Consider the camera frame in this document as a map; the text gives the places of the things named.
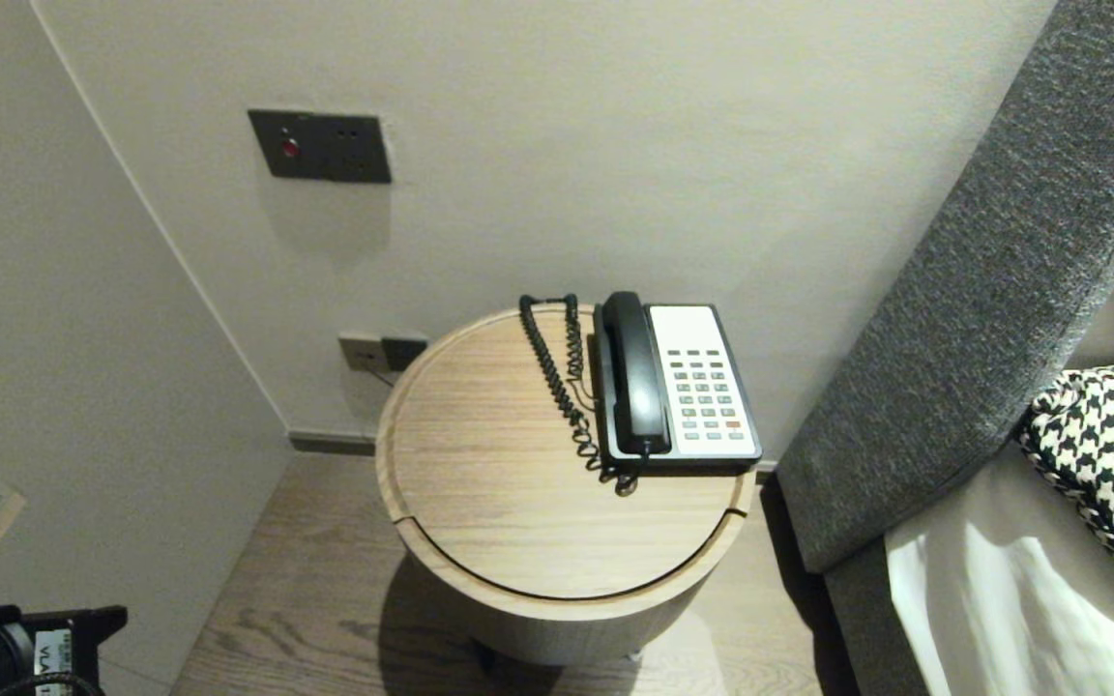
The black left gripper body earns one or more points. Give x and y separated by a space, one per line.
83 643

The dark skirting board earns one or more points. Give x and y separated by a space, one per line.
330 444

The round wooden nightstand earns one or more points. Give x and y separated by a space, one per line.
499 435

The black telephone handset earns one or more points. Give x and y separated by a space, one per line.
634 377

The black and white desk telephone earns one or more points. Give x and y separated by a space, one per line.
702 387

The beige bed duvet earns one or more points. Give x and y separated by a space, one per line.
1002 599

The grey fabric headboard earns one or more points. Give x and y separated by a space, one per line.
982 290

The black white houndstooth pillow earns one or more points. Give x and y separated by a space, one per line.
1108 454

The beige wall socket plate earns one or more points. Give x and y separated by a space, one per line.
361 352

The black wall socket plate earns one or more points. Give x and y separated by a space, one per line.
406 352

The dark wall switch panel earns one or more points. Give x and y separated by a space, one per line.
320 145

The grey fabric bed frame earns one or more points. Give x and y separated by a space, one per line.
857 628

